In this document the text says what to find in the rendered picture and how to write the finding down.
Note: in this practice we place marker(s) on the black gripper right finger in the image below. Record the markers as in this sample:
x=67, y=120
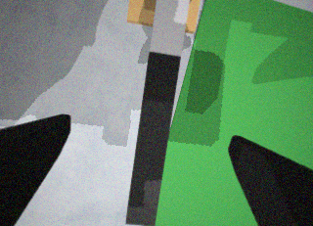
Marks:
x=279, y=191

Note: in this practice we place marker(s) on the green rectangular mat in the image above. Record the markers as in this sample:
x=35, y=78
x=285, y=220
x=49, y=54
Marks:
x=250, y=74

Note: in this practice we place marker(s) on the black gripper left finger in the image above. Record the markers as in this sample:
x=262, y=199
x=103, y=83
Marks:
x=27, y=153

